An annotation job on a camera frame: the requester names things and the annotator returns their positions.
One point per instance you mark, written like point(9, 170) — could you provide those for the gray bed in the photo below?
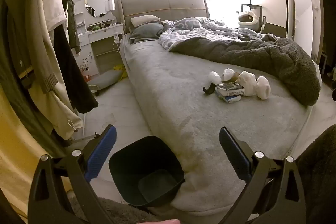
point(170, 87)

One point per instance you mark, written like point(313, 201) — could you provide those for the white pillow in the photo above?
point(144, 21)

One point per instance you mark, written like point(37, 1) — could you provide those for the torn cardboard piece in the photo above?
point(235, 77)

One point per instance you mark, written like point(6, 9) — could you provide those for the beige jacket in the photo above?
point(47, 69)

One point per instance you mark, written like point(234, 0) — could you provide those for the blue and white packet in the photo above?
point(231, 99)

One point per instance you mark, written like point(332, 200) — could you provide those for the white plush pet bed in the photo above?
point(253, 16)

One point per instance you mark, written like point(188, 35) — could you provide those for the black plastic bin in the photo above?
point(136, 161)

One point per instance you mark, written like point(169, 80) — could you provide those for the white wardrobe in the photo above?
point(265, 3)

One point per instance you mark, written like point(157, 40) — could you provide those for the person's dark clothing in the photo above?
point(320, 174)

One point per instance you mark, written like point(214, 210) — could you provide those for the white power strip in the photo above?
point(116, 37)

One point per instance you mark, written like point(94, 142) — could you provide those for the gray padded stool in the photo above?
point(105, 79)

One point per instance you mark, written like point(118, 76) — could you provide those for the silver cylinder lamp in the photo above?
point(109, 5)

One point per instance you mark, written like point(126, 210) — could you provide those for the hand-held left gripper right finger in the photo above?
point(233, 153)

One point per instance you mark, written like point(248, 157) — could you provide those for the white tissue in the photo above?
point(215, 77)

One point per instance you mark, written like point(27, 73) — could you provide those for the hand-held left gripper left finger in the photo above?
point(102, 150)

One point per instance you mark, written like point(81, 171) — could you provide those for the gray patterned duvet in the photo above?
point(189, 35)

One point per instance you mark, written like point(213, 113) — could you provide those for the black plastic hook piece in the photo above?
point(213, 87)

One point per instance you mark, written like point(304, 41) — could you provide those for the dark knit sweater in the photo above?
point(72, 16)

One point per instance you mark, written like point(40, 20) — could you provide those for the white dressing table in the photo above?
point(105, 32)

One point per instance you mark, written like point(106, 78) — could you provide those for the black garment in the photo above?
point(76, 77)

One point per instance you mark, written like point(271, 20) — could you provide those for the dark fuzzy blanket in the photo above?
point(262, 56)

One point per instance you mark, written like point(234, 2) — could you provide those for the dark printed packet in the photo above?
point(229, 87)

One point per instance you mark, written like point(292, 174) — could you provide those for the person's left hand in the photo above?
point(170, 222)

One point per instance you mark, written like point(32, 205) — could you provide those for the gray-blue pillow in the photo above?
point(147, 31)

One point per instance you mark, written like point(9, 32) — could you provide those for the black frame chair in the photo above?
point(252, 4)

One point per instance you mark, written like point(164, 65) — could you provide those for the yellow cloth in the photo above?
point(119, 67)

